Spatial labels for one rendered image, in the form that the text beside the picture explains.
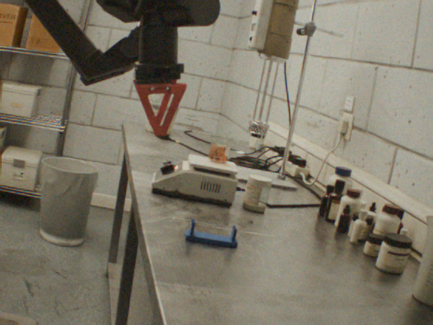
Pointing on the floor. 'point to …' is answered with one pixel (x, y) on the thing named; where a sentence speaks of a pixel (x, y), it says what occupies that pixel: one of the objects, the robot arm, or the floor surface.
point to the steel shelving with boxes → (29, 97)
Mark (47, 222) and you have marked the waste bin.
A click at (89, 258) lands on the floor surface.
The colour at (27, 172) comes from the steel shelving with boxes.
